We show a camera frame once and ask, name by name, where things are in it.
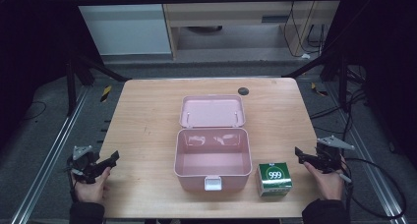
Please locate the black metal stand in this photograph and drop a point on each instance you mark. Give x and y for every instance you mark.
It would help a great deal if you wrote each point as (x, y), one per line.
(70, 86)
(343, 83)

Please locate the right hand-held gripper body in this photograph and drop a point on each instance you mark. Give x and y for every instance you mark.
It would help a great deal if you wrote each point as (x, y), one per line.
(331, 156)

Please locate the black round table grommet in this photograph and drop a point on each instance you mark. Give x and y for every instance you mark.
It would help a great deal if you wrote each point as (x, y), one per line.
(243, 91)

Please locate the person's left hand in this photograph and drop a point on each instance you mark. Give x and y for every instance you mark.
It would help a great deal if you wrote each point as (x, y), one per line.
(91, 191)

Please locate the green and white medicine box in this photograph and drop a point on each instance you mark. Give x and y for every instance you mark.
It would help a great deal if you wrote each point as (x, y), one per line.
(274, 179)

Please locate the black horizontal frame bar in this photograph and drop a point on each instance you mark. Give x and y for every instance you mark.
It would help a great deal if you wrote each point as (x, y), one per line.
(196, 0)

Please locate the pink plastic storage box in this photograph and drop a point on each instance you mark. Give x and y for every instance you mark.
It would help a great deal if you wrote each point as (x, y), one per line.
(213, 163)

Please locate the white cabinet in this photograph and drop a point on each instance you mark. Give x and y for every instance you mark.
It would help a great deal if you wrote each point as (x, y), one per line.
(124, 27)

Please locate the light wooden desk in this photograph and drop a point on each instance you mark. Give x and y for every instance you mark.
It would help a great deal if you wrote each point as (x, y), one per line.
(229, 12)

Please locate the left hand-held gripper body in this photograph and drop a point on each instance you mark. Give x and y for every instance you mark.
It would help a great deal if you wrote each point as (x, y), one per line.
(83, 163)

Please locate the person's right hand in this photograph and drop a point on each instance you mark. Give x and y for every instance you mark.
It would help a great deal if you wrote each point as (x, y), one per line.
(326, 184)

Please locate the aluminium floor rail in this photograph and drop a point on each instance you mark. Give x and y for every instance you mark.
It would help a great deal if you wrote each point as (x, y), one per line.
(370, 171)
(52, 152)

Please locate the black curtain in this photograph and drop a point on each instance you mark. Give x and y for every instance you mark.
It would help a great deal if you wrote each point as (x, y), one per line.
(32, 53)
(383, 53)

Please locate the yellow and black tape strip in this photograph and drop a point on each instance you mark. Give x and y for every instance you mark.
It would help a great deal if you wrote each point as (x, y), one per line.
(106, 93)
(318, 90)

